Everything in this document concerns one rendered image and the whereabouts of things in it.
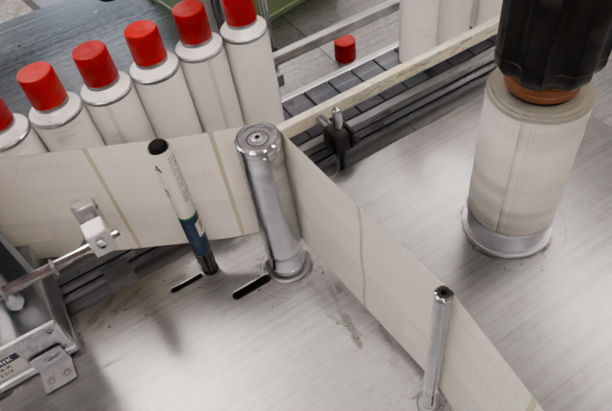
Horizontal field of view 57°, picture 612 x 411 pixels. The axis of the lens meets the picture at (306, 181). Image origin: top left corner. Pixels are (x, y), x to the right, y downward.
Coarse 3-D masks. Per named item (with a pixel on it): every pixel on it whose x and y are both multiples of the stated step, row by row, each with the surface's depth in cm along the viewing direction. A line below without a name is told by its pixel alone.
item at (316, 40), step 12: (396, 0) 75; (372, 12) 74; (384, 12) 75; (336, 24) 73; (348, 24) 73; (360, 24) 74; (312, 36) 72; (324, 36) 72; (336, 36) 73; (288, 48) 71; (300, 48) 71; (312, 48) 72; (276, 60) 70; (288, 60) 71
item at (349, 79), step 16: (480, 48) 79; (368, 64) 80; (384, 64) 80; (448, 64) 78; (336, 80) 78; (352, 80) 78; (416, 80) 76; (304, 96) 77; (320, 96) 76; (384, 96) 75; (288, 112) 75; (352, 112) 74; (320, 128) 72
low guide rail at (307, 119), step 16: (496, 16) 78; (464, 32) 77; (480, 32) 77; (496, 32) 78; (432, 48) 75; (448, 48) 75; (464, 48) 77; (400, 64) 74; (416, 64) 74; (432, 64) 75; (368, 80) 72; (384, 80) 72; (400, 80) 74; (336, 96) 71; (352, 96) 71; (368, 96) 72; (304, 112) 69; (320, 112) 69; (288, 128) 68; (304, 128) 70
